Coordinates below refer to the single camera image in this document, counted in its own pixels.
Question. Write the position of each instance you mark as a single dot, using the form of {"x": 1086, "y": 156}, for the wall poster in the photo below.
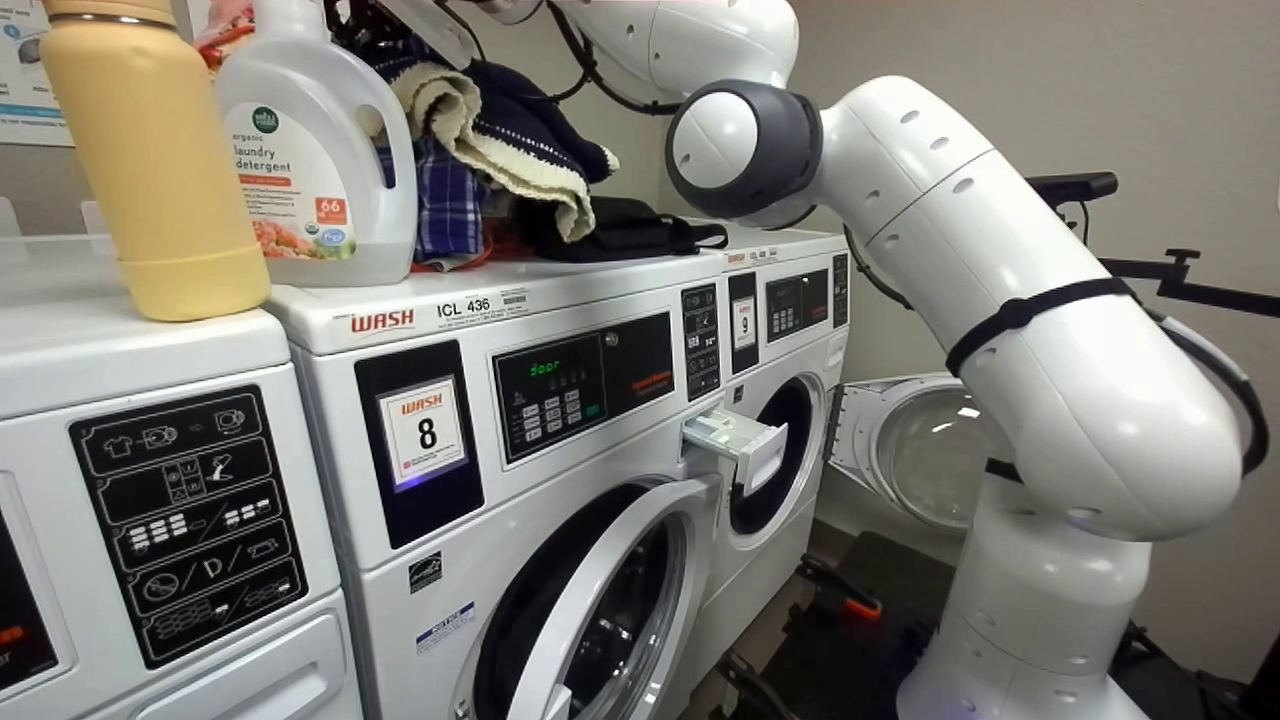
{"x": 20, "y": 66}

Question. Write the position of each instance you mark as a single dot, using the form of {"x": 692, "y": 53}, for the white washer door glass bowl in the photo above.
{"x": 920, "y": 444}

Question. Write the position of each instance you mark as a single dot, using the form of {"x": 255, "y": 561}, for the white laundry detergent jug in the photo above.
{"x": 312, "y": 162}

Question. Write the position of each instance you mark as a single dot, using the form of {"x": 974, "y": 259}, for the yellow bottle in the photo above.
{"x": 152, "y": 173}

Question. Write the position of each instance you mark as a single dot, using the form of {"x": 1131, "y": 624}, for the white washer with open drawer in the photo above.
{"x": 784, "y": 332}

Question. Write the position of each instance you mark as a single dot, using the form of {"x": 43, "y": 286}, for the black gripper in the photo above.
{"x": 386, "y": 25}

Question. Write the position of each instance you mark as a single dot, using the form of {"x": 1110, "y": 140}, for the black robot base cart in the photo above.
{"x": 853, "y": 641}

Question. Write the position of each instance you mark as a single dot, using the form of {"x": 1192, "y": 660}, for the round washer door black rim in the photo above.
{"x": 586, "y": 600}

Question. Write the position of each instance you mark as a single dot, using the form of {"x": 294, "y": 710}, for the white washer with symbol panel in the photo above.
{"x": 161, "y": 534}

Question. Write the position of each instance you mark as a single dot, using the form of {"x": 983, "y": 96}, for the black cloth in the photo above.
{"x": 643, "y": 230}

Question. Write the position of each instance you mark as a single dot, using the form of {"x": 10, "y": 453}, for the red white package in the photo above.
{"x": 222, "y": 31}

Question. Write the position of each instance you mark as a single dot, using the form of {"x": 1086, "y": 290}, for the orange cloth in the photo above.
{"x": 498, "y": 249}

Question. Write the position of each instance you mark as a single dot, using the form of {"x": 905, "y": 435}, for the white detergent drawer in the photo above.
{"x": 737, "y": 444}

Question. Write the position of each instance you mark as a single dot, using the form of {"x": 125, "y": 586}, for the white washer numbered eight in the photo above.
{"x": 532, "y": 402}

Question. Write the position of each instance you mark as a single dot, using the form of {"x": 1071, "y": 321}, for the black camera on stand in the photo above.
{"x": 1081, "y": 185}

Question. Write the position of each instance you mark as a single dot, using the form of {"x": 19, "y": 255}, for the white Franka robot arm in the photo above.
{"x": 1040, "y": 374}

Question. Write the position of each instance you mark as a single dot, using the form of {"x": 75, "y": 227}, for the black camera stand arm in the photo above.
{"x": 1201, "y": 286}

